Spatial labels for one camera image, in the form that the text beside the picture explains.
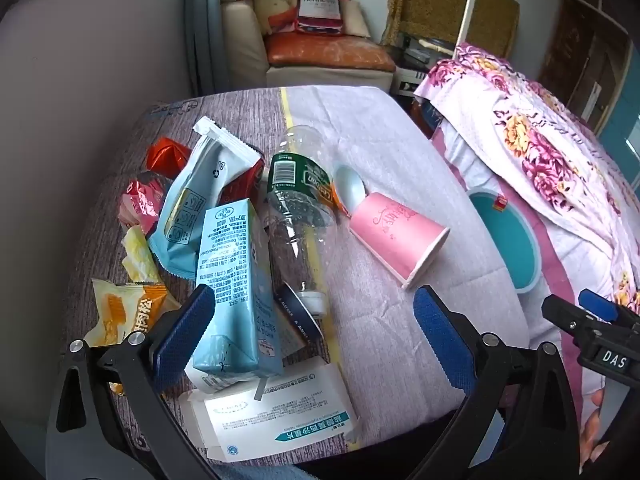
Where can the yellow wrapper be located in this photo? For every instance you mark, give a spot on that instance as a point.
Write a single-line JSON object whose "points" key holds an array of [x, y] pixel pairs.
{"points": [[140, 257]]}

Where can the yellow patterned cloth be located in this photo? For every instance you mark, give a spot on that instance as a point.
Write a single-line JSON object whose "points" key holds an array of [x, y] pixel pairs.
{"points": [[425, 0]]}

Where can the yellow cake packet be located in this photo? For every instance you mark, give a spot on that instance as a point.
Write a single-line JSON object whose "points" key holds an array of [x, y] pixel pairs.
{"points": [[120, 310]]}

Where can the red gift bag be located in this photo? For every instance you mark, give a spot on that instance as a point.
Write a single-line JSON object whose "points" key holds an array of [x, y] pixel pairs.
{"points": [[320, 0]]}

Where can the black electronic device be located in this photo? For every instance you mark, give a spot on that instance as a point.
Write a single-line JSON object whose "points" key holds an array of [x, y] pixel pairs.
{"points": [[415, 52]]}

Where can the cartoon print pillow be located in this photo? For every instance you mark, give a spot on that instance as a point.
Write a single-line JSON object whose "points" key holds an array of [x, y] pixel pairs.
{"points": [[272, 2]]}

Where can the person's right hand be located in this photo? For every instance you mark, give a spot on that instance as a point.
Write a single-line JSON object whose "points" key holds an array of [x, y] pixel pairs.
{"points": [[592, 425]]}

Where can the pink paper cup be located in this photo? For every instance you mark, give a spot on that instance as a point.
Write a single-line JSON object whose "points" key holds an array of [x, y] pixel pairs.
{"points": [[395, 232]]}

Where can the beige pillow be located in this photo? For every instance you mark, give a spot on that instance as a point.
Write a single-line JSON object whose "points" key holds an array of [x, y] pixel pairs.
{"points": [[355, 17]]}

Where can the clear plastic bottle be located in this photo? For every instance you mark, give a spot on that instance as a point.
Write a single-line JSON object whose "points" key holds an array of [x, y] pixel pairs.
{"points": [[300, 220]]}

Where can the pink floral blanket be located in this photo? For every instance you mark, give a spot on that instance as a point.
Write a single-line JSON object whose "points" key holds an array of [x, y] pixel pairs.
{"points": [[525, 125]]}

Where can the white medicine box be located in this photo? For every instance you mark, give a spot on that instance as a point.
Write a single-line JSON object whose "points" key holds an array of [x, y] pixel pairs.
{"points": [[280, 410]]}

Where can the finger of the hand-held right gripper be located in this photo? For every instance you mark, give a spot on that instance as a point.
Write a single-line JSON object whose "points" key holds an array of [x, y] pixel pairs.
{"points": [[567, 314], [600, 305]]}

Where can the orange seat cushion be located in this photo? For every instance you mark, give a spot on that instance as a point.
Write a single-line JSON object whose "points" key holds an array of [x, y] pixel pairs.
{"points": [[325, 52]]}

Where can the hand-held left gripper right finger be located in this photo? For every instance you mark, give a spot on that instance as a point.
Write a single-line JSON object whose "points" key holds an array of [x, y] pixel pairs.
{"points": [[442, 345]]}

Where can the red packet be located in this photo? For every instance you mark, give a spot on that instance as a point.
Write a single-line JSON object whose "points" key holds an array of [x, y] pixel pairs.
{"points": [[245, 185]]}

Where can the brown wooden door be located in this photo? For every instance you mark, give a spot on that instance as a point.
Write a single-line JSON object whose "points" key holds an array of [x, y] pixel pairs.
{"points": [[575, 50]]}

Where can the light blue pouch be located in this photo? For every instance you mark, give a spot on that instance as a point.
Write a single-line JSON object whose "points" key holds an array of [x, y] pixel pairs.
{"points": [[195, 195]]}

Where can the white pole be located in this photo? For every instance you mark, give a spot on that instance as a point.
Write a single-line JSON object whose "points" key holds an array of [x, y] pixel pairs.
{"points": [[470, 5]]}

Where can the teal bin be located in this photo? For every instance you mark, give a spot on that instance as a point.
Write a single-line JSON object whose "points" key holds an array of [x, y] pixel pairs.
{"points": [[505, 235]]}

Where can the light blue milk carton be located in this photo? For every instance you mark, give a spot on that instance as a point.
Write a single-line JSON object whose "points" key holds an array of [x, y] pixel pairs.
{"points": [[232, 270]]}

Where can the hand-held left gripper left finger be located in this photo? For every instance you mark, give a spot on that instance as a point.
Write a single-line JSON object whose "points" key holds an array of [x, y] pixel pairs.
{"points": [[185, 335]]}

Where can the orange foil wrapper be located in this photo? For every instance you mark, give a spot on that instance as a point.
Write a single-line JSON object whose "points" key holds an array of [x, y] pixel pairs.
{"points": [[167, 157]]}

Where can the cream armchair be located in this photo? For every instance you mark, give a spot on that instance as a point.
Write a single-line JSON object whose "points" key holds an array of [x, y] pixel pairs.
{"points": [[240, 25]]}

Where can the grey blue curtain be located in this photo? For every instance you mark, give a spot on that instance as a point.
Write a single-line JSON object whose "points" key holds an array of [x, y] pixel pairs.
{"points": [[205, 25]]}

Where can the red white snack wrapper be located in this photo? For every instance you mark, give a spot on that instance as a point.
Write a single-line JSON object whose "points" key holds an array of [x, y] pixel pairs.
{"points": [[142, 200]]}

